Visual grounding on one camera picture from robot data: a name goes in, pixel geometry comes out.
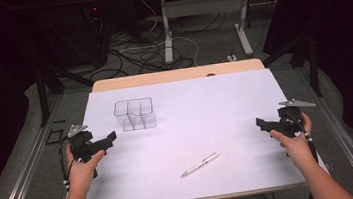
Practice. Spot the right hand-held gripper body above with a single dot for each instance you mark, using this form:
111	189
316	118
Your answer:
289	118

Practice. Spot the person's left hand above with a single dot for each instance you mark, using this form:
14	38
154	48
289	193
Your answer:
83	172

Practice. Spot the white pen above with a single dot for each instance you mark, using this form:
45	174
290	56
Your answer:
200	164

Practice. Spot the person's right hand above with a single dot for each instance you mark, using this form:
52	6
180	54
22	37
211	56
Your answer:
295	148

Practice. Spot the white power plug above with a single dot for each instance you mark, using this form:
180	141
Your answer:
231	58

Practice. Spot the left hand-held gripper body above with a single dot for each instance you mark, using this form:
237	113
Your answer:
81	147

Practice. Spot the clear plastic organizer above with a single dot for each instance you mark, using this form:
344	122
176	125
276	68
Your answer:
136	115

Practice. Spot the black metal stand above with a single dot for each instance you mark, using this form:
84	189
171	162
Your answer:
304	58
47	84

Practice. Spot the metal floor rail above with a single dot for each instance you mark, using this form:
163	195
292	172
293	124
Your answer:
339	134
22	174

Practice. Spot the black computer tower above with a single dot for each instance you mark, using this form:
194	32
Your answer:
89	32

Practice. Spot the white desk frame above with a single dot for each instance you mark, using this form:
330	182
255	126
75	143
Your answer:
203	12

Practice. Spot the white table mat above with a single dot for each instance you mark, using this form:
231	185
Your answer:
189	138

